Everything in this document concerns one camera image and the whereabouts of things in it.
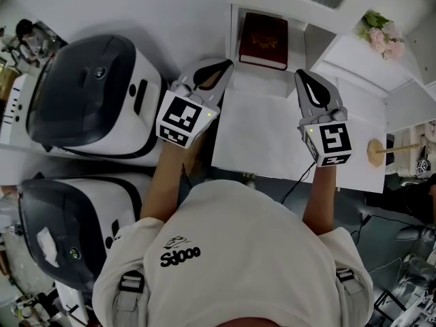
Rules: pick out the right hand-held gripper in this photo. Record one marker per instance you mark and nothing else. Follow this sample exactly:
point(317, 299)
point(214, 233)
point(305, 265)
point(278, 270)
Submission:
point(332, 141)

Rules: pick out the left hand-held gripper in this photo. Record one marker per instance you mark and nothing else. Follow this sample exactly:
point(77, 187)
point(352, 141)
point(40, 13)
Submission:
point(185, 118)

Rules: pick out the dark red hardcover book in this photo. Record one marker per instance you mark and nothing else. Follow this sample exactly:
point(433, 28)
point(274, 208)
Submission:
point(264, 43)

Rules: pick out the person's right forearm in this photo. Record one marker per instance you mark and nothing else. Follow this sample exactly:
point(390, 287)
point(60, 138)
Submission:
point(320, 199)

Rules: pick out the person's left forearm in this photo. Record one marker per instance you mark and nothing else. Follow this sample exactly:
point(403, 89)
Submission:
point(163, 182)

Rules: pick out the wooden rod stand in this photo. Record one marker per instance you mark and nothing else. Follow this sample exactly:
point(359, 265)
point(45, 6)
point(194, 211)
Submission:
point(375, 153)

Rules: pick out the pink flower bouquet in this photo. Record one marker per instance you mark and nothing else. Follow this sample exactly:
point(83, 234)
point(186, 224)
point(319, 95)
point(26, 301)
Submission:
point(383, 36)

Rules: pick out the person's white shoe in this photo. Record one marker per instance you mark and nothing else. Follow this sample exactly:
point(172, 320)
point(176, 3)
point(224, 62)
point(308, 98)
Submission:
point(249, 183)

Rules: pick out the white dark-topped robot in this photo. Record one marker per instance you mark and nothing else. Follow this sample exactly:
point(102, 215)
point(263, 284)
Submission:
point(92, 107)
point(78, 223)

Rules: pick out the person's cream shirt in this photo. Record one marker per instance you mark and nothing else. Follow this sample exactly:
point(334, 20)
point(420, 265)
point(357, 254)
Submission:
point(238, 250)

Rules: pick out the white low cabinet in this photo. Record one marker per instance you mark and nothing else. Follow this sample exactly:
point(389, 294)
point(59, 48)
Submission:
point(73, 301)

